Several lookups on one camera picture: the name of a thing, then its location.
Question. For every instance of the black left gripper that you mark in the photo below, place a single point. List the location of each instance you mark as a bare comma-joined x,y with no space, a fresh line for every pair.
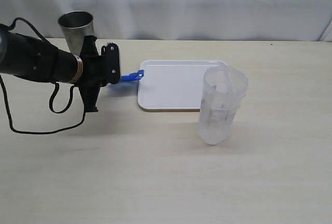
99,69

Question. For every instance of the blue plastic lid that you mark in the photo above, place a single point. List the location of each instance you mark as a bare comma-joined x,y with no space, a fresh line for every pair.
136,76

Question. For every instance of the stainless steel cup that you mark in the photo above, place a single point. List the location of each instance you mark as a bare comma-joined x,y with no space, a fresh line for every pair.
75,25

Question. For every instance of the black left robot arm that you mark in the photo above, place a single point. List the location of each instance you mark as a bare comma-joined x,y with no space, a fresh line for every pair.
36,60

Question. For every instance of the clear plastic container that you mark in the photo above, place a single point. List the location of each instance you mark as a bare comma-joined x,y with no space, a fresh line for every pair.
224,87

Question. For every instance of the white rectangular tray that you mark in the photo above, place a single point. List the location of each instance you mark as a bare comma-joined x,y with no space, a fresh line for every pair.
173,85

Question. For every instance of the white backdrop curtain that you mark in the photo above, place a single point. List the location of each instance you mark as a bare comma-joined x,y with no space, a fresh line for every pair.
308,20

